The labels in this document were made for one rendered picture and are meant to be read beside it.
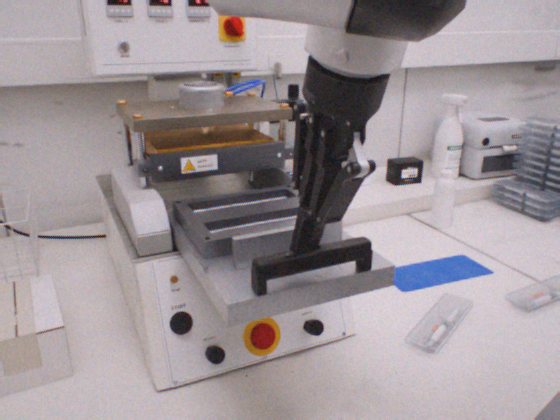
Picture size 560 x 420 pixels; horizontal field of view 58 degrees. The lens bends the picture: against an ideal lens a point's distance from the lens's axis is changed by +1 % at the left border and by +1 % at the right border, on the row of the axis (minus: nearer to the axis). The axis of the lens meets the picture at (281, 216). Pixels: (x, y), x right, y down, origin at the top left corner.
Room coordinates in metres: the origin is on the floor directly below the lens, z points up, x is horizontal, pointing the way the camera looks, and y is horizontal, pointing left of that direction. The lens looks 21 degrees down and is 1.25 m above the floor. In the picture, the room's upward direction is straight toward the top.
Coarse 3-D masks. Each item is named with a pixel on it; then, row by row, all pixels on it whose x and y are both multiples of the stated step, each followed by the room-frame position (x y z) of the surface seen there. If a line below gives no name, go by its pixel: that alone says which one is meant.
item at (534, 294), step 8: (544, 280) 0.88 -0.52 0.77; (552, 280) 0.88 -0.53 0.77; (528, 288) 0.85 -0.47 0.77; (536, 288) 0.85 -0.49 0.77; (544, 288) 0.85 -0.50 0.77; (552, 288) 0.85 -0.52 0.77; (512, 296) 0.82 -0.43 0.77; (520, 296) 0.82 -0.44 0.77; (528, 296) 0.82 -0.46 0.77; (536, 296) 0.82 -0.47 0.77; (544, 296) 0.82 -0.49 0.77; (552, 296) 0.82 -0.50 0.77; (528, 304) 0.79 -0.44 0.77; (536, 304) 0.79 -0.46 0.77
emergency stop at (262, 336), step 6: (264, 324) 0.67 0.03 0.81; (252, 330) 0.66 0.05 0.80; (258, 330) 0.66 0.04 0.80; (264, 330) 0.66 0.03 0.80; (270, 330) 0.67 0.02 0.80; (252, 336) 0.66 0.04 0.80; (258, 336) 0.66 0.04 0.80; (264, 336) 0.66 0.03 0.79; (270, 336) 0.66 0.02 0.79; (252, 342) 0.65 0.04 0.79; (258, 342) 0.65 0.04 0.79; (264, 342) 0.66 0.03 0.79; (270, 342) 0.66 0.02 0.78; (258, 348) 0.65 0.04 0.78; (264, 348) 0.65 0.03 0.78
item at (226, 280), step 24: (168, 216) 0.72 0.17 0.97; (240, 240) 0.55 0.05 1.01; (264, 240) 0.56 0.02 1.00; (288, 240) 0.57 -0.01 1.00; (336, 240) 0.60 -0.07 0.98; (192, 264) 0.59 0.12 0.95; (216, 264) 0.56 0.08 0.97; (240, 264) 0.55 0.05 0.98; (384, 264) 0.56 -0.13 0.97; (216, 288) 0.50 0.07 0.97; (240, 288) 0.50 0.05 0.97; (288, 288) 0.50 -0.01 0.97; (312, 288) 0.51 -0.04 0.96; (336, 288) 0.52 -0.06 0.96; (360, 288) 0.54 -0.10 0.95; (240, 312) 0.47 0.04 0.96; (264, 312) 0.48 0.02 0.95
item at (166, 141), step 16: (192, 128) 0.96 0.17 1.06; (208, 128) 0.89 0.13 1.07; (224, 128) 0.96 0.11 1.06; (240, 128) 0.96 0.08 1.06; (160, 144) 0.82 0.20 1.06; (176, 144) 0.82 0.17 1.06; (192, 144) 0.82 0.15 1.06; (208, 144) 0.82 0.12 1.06; (224, 144) 0.83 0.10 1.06; (240, 144) 0.84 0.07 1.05
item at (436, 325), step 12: (444, 300) 0.81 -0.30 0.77; (456, 300) 0.81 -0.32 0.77; (468, 300) 0.81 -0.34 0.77; (432, 312) 0.76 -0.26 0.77; (444, 312) 0.76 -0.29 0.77; (456, 312) 0.77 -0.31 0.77; (420, 324) 0.73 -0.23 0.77; (432, 324) 0.73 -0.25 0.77; (444, 324) 0.73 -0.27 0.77; (408, 336) 0.69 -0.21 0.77; (420, 336) 0.69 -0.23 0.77; (432, 336) 0.69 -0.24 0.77; (444, 336) 0.69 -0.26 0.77
